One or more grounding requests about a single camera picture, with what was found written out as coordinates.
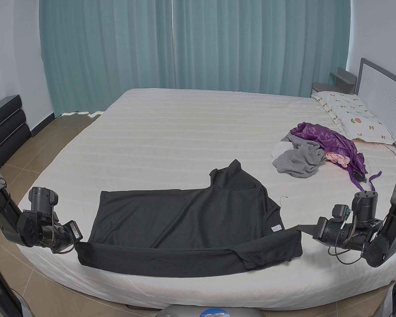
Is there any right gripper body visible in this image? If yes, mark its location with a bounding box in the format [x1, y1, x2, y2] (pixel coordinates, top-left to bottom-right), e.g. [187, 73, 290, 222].
[312, 217, 352, 249]

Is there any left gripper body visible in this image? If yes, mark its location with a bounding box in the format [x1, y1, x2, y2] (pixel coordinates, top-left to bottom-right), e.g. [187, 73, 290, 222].
[54, 221, 84, 253]

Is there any black T-shirt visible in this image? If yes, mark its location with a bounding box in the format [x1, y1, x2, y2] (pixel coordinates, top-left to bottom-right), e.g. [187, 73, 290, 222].
[77, 159, 303, 277]

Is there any bed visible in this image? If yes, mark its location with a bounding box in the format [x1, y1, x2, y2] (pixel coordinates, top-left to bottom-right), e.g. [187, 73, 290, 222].
[15, 57, 396, 311]

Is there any pink garment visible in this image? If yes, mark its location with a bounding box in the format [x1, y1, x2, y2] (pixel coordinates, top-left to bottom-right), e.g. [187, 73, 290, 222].
[325, 151, 350, 167]

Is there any grey knitted garment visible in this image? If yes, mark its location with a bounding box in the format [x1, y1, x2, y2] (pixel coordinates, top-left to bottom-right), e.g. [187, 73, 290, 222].
[272, 134, 326, 178]

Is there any purple satin garment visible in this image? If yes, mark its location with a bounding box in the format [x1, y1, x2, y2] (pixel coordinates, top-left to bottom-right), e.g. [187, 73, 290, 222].
[290, 122, 383, 192]

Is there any white garment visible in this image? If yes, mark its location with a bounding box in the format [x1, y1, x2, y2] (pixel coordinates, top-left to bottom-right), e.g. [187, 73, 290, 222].
[272, 141, 296, 159]

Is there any white printed pillow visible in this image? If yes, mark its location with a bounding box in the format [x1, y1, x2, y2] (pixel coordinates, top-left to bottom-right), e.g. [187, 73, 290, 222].
[311, 91, 396, 144]

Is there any black chest of drawers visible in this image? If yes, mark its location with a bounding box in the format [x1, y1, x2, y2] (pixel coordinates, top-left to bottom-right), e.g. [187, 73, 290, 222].
[0, 94, 32, 169]

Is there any grey bedside table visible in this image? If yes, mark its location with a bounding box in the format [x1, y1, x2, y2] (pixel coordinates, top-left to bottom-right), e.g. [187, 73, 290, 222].
[312, 67, 358, 95]

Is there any blue-green curtain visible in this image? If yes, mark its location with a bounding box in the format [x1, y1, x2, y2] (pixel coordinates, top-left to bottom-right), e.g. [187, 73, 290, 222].
[40, 0, 176, 116]
[172, 0, 353, 96]

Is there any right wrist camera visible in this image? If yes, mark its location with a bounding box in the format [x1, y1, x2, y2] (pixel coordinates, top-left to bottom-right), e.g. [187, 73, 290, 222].
[331, 204, 351, 224]

